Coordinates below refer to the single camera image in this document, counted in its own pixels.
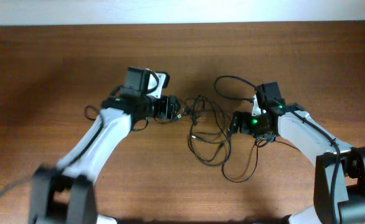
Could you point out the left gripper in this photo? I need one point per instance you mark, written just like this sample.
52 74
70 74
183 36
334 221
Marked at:
167 110

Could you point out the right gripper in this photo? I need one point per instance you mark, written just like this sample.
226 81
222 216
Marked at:
245 128

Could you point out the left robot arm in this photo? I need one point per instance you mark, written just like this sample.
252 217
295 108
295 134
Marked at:
65 193

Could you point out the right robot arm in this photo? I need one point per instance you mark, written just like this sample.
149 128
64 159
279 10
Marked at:
339 191

